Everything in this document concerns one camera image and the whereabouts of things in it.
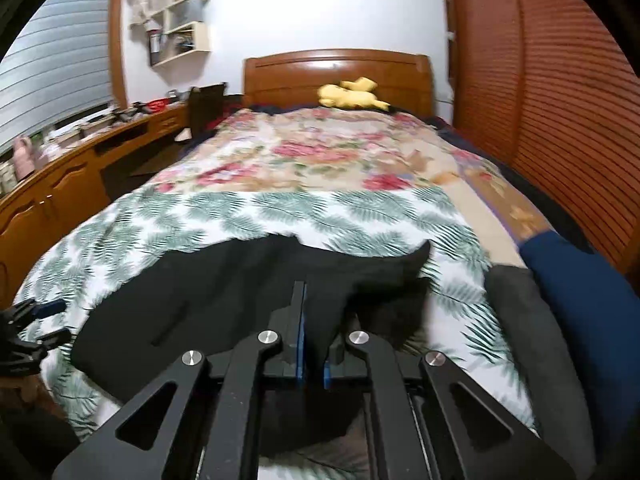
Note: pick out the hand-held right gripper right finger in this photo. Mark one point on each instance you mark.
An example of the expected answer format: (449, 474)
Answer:
(327, 376)

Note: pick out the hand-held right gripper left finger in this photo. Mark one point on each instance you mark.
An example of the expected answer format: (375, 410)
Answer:
(299, 330)

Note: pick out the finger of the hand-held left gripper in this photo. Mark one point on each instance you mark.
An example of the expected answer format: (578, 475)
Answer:
(47, 307)
(52, 341)

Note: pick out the black shirt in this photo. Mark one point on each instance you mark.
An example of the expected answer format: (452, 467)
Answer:
(200, 290)

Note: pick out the wooden desk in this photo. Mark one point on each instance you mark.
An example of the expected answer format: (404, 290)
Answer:
(65, 195)

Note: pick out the leaf print bedsheet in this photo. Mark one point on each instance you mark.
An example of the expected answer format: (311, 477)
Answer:
(350, 220)

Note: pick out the pink bottle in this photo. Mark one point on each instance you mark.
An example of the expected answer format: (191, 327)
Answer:
(23, 157)

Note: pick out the floral blanket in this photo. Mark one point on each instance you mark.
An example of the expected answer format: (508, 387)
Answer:
(340, 155)

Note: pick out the folded grey cloth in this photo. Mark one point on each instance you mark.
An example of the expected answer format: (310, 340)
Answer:
(535, 330)

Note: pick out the red object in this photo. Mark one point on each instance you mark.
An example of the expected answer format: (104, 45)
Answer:
(159, 105)

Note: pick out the yellow plush toy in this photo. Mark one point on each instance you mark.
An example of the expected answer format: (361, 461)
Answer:
(350, 95)

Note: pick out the dark wooden chair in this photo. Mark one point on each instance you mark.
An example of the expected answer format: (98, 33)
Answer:
(205, 107)

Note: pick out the grey window blind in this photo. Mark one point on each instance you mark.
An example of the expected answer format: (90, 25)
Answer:
(55, 65)

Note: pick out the wooden headboard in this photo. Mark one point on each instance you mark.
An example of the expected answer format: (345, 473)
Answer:
(300, 80)

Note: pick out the folded blue cloth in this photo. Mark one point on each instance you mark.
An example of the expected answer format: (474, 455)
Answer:
(590, 310)

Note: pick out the wooden louvred wardrobe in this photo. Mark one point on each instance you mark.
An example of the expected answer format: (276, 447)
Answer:
(560, 85)

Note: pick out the white wall shelf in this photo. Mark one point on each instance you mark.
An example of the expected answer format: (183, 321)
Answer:
(187, 35)

